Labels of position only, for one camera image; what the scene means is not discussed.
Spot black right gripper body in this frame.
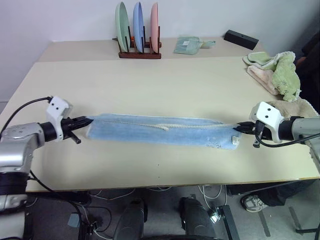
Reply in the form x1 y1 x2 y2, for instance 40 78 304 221
253 120 274 141

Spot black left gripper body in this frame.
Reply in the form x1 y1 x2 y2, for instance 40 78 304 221
60 116 82 145

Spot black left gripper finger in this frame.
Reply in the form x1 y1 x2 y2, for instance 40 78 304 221
74 121 94 131
73 115 96 124

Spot light blue towel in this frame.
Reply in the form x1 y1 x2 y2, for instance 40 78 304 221
85 112 243 152

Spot beige towel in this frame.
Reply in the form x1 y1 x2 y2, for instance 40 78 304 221
265 98 320 121

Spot pale pink towel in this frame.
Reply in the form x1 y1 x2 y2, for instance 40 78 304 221
246 63 280 96

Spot pile of green pink towels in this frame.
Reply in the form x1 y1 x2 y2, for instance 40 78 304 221
242 50 302 103

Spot grey sneaker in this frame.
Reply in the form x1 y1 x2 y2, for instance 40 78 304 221
240 194 269 213

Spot brown wooden plate rack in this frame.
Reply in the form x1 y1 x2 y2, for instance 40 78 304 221
111 24 162 60

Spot person in dark clothes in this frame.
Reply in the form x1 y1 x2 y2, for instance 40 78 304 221
258 31 320 208

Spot black rectangular box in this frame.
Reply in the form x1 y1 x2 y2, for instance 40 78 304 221
223 29 260 50

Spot black metal table leg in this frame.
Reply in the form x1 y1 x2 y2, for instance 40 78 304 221
214 204 241 240

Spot folded pale green cloth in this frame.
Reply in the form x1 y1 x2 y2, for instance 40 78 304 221
173 35 217 55

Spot green plate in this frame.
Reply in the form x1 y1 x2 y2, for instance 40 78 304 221
114 1 131 53

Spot dark rounded shape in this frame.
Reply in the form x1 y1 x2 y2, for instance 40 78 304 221
179 195 217 240
113 198 149 240

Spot blue plate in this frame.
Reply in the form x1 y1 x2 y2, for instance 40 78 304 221
132 1 145 54

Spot pink plate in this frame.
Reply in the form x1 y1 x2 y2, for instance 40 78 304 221
150 2 160 54

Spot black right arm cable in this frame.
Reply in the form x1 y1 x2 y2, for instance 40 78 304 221
252 133 320 149

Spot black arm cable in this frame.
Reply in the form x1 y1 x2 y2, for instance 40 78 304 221
252 133 320 149
0 96 53 133

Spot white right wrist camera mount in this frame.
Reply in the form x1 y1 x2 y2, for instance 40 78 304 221
249 101 285 144

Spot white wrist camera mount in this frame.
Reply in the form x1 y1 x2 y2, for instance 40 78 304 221
249 101 285 144
45 95 74 142

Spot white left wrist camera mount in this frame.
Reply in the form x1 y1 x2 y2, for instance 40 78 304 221
45 95 74 142

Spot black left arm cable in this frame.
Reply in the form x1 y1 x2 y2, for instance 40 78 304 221
0 96 53 133

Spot white floor cable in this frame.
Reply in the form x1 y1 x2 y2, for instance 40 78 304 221
91 187 136 201
198 184 229 209

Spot black body cable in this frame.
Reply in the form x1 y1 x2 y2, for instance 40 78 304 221
26 169 87 240

